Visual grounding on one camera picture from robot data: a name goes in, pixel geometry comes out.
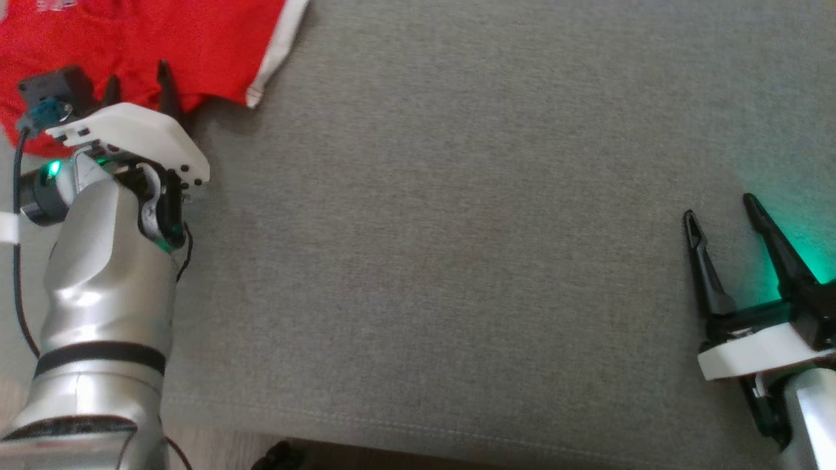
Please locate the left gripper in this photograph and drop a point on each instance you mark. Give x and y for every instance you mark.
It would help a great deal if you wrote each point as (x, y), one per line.
(144, 140)

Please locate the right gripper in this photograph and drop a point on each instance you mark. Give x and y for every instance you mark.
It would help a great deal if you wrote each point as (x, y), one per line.
(764, 343)

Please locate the red mesh shorts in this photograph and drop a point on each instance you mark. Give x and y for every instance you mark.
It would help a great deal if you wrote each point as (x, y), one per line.
(163, 32)

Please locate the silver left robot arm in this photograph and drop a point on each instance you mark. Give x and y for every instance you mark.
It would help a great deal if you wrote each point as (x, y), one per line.
(104, 294)

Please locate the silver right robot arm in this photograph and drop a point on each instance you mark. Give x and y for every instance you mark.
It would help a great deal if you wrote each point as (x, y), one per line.
(813, 424)

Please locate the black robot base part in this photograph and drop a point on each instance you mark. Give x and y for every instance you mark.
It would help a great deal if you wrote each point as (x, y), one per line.
(274, 457)

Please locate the grey fabric sofa seat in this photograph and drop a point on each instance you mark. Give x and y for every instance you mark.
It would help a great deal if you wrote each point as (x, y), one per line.
(457, 228)

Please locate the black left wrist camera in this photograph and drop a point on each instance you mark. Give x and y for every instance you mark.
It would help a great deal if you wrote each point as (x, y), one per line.
(59, 85)

